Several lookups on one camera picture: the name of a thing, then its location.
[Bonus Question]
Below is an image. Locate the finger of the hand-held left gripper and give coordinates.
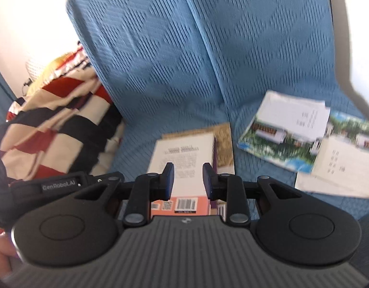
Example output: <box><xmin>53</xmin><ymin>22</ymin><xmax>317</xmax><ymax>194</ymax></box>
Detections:
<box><xmin>82</xmin><ymin>171</ymin><xmax>125</xmax><ymax>186</ymax></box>

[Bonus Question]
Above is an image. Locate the landscape photo cover notebook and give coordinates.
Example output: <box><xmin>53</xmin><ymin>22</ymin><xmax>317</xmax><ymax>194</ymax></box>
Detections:
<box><xmin>295</xmin><ymin>110</ymin><xmax>369</xmax><ymax>192</ymax></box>
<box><xmin>237</xmin><ymin>89</ymin><xmax>331</xmax><ymax>174</ymax></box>

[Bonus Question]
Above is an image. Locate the red black white striped blanket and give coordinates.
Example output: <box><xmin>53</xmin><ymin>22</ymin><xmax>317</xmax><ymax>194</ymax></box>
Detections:
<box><xmin>0</xmin><ymin>43</ymin><xmax>126</xmax><ymax>182</ymax></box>

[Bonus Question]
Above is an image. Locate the white patterned pillow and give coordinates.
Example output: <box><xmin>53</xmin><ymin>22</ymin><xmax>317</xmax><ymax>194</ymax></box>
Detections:
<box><xmin>25</xmin><ymin>58</ymin><xmax>49</xmax><ymax>82</ymax></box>

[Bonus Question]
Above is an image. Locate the purple cover book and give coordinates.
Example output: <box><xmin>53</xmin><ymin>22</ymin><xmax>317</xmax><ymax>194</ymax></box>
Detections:
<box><xmin>209</xmin><ymin>138</ymin><xmax>221</xmax><ymax>216</ymax></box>

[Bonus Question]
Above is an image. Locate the yellow pillow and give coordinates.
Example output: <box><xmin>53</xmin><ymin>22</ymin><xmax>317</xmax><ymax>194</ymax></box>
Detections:
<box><xmin>37</xmin><ymin>55</ymin><xmax>83</xmax><ymax>80</ymax></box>

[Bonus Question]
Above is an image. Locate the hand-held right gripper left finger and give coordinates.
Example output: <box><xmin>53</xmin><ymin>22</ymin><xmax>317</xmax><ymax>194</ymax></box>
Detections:
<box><xmin>72</xmin><ymin>162</ymin><xmax>175</xmax><ymax>227</ymax></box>

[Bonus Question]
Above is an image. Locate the white and orange book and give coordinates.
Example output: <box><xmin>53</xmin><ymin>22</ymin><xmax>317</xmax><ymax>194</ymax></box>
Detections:
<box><xmin>147</xmin><ymin>132</ymin><xmax>217</xmax><ymax>216</ymax></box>

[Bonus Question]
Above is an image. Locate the person's left hand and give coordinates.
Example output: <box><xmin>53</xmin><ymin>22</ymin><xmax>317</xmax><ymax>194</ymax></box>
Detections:
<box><xmin>0</xmin><ymin>234</ymin><xmax>20</xmax><ymax>280</ymax></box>

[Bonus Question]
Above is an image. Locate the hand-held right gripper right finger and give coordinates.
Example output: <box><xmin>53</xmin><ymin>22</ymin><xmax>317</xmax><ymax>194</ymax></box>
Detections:
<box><xmin>202</xmin><ymin>162</ymin><xmax>303</xmax><ymax>227</ymax></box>

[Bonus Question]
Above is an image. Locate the grey cabinet handle strip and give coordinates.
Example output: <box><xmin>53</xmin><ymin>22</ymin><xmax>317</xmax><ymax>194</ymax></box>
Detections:
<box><xmin>328</xmin><ymin>0</ymin><xmax>369</xmax><ymax>119</ymax></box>

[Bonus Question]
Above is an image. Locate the tan painting cover book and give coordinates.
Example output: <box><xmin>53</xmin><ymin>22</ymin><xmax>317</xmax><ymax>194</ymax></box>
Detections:
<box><xmin>160</xmin><ymin>122</ymin><xmax>236</xmax><ymax>216</ymax></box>

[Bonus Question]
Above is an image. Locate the blue textured sofa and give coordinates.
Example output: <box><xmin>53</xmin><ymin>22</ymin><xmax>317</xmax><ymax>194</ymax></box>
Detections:
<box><xmin>0</xmin><ymin>0</ymin><xmax>369</xmax><ymax>222</ymax></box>

